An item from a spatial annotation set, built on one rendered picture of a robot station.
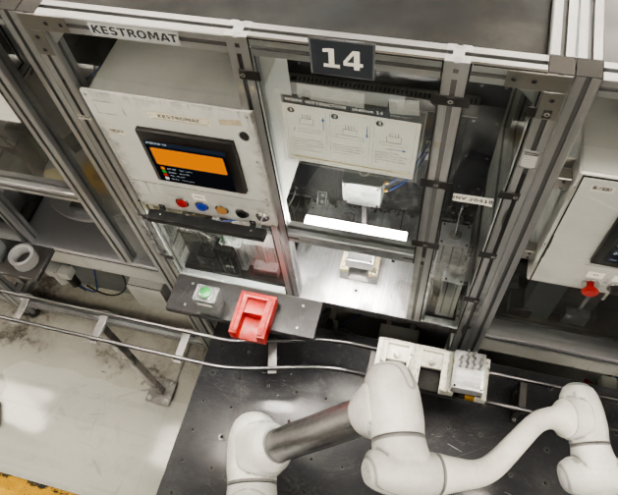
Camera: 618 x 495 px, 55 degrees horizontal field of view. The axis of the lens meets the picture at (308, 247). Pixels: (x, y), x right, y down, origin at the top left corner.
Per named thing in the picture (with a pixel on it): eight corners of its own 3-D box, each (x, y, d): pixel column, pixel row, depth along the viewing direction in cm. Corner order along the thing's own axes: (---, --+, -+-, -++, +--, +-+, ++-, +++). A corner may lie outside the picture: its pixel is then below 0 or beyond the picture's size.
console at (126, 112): (138, 210, 176) (73, 97, 137) (173, 137, 190) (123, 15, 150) (274, 235, 168) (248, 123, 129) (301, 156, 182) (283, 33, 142)
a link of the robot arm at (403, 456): (451, 493, 136) (441, 433, 143) (377, 493, 131) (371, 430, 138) (424, 503, 147) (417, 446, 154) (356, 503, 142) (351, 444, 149)
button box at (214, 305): (199, 313, 208) (191, 299, 198) (206, 294, 212) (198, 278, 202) (220, 317, 207) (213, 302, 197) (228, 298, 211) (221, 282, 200)
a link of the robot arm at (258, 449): (215, 487, 186) (217, 416, 198) (257, 491, 195) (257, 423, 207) (396, 433, 137) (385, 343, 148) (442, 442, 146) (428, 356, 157)
